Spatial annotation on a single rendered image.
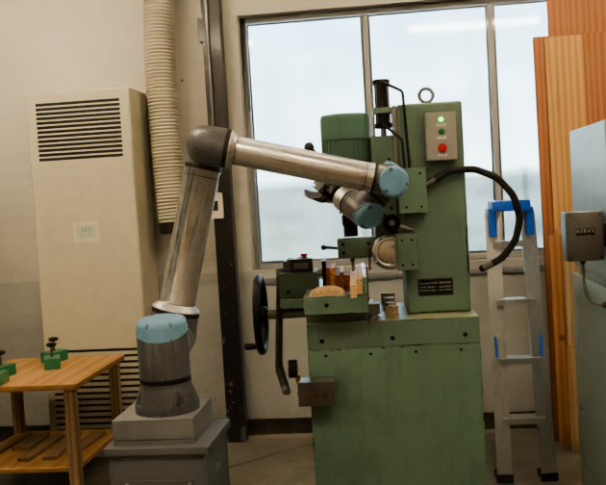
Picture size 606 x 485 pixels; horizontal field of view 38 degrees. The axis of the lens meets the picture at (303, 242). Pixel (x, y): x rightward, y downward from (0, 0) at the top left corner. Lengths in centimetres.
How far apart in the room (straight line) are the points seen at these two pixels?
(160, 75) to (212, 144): 188
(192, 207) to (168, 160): 169
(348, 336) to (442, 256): 43
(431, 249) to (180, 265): 88
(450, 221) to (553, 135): 139
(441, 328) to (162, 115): 202
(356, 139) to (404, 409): 93
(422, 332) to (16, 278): 256
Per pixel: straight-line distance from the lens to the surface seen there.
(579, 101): 436
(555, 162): 431
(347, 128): 305
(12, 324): 490
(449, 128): 298
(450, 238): 304
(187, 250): 271
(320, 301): 285
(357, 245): 310
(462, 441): 305
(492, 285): 378
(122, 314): 436
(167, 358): 257
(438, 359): 298
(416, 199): 295
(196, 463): 255
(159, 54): 443
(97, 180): 436
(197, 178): 270
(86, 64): 474
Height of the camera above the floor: 123
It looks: 3 degrees down
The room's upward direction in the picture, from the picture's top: 3 degrees counter-clockwise
